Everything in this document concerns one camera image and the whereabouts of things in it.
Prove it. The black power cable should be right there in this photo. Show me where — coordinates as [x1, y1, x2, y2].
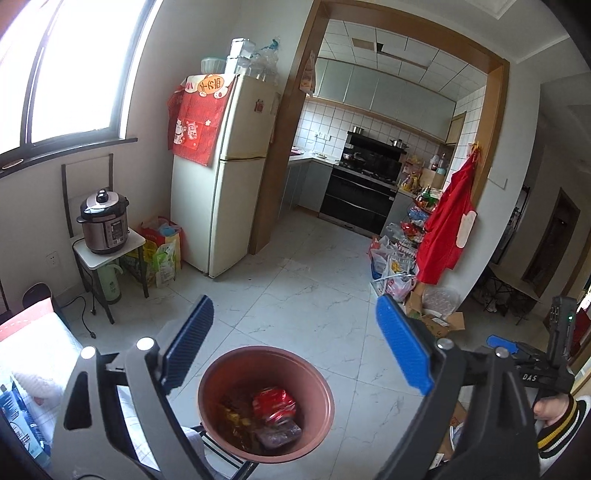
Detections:
[58, 294, 98, 340]

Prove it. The red brown paper bag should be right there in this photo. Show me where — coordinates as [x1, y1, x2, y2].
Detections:
[252, 387, 297, 425]

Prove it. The person's right hand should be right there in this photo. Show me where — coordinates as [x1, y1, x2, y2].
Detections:
[533, 394, 570, 427]

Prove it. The silver electric pressure cooker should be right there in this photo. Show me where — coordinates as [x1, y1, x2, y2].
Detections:
[76, 189, 129, 254]

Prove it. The white refrigerator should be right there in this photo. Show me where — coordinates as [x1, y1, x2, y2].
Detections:
[170, 74, 280, 278]

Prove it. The black kitchen stove unit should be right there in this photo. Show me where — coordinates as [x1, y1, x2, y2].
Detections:
[320, 131, 407, 236]

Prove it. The green thermos jug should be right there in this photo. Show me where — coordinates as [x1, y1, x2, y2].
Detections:
[97, 262, 123, 304]

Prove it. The window with dark frame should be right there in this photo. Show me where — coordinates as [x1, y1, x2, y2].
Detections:
[1, 1, 161, 176]

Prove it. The black round stool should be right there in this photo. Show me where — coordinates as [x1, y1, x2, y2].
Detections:
[22, 282, 55, 309]

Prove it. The red cloth on refrigerator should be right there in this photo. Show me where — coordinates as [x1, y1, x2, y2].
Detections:
[167, 74, 235, 166]

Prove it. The blue cardboard box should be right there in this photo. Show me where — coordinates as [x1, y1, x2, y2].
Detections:
[1, 376, 51, 468]

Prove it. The cardboard box on floor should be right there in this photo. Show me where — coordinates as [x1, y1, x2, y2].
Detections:
[404, 283, 465, 338]

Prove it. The red apron hanging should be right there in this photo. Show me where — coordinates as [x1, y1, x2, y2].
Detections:
[416, 147, 481, 285]

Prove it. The colourful shopping bag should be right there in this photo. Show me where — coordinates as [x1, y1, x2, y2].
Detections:
[138, 216, 183, 288]

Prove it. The brown round trash bin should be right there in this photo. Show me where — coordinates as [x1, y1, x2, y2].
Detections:
[197, 346, 335, 464]

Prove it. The blue plaid tablecloth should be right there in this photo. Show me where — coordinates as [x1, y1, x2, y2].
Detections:
[1, 300, 211, 479]

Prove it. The pile of bags on floor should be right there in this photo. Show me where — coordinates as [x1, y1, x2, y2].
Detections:
[369, 200, 432, 304]

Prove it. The striped white sleeve forearm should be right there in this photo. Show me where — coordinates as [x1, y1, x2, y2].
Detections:
[537, 394, 590, 479]

